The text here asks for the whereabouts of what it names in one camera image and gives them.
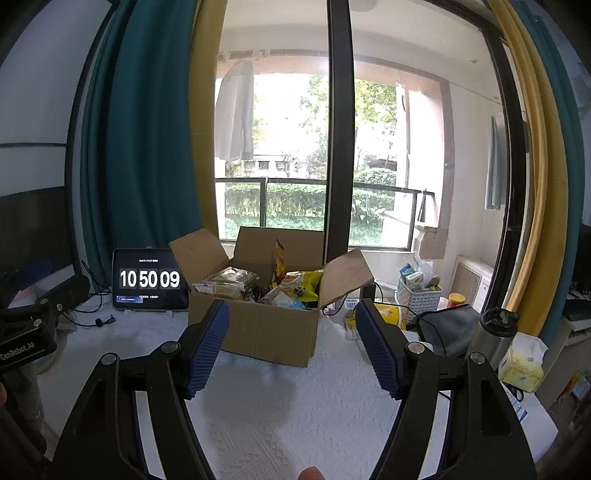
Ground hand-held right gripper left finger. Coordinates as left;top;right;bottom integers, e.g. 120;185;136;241
48;299;232;480

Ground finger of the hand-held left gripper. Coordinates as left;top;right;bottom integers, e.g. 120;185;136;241
34;274;92;319

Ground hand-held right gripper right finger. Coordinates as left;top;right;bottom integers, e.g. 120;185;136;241
353;298;539;480

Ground brown cardboard box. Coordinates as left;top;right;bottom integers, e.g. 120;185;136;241
168;226;375;368

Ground yellow potato chips bag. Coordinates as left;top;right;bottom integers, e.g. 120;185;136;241
277;270;325;301

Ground yellow and blue snack packet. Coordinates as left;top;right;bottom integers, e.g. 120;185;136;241
272;239;288;289

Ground person's left forearm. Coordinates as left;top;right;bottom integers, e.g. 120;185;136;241
0;364;47;462

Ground white and blue bowl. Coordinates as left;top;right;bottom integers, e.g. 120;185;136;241
34;342;65;374

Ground yellow plastic packet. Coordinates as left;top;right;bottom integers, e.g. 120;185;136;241
373;302;407;330

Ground pink box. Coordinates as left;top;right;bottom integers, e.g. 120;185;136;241
9;281;47;308

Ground white power strip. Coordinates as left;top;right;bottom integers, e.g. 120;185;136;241
323;298;361;317

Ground white woven basket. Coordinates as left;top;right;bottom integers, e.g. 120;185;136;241
397;277;443;311

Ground grey fabric bag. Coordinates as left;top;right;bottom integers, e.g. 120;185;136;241
413;305;481;358

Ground clear packet of beige crackers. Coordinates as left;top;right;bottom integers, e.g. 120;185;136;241
203;267;259;291

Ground blue and white carton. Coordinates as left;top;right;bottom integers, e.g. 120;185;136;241
399;263;426;289

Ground tablet showing clock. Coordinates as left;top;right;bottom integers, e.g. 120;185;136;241
112;248;191;311

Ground light blue snack packet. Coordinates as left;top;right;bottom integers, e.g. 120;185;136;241
259;288;308;311

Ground stainless steel tumbler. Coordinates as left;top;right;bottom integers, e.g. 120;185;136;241
465;307;522;372

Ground white air conditioner unit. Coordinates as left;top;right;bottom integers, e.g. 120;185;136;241
450;255;495;310

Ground yellow tissue pack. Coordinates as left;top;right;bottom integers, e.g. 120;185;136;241
499;332;549;394

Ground white tube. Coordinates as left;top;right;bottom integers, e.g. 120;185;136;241
503;383;532;423

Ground wide teal curtain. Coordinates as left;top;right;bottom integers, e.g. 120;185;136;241
81;0;218;296

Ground balcony railing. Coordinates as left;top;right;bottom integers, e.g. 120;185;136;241
215;178;435;241

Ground black window mullion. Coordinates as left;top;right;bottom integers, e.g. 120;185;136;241
323;0;356;268

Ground black monitor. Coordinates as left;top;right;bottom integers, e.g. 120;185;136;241
568;222;591;324

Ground yellow curtain beside teal curtain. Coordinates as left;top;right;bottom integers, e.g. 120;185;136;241
187;0;229;241

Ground hanging white garment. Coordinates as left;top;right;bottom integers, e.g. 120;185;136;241
216;58;256;163

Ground tall yellow curtain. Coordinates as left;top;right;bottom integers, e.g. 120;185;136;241
485;0;568;337

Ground narrow teal curtain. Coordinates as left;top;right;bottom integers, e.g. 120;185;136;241
512;0;589;342

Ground thin black tablet cables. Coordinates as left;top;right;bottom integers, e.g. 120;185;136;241
69;261;118;328

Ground long black cable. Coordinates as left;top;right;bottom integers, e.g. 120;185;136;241
374;279;455;402

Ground black window side frame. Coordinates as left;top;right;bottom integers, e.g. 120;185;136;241
480;0;529;315

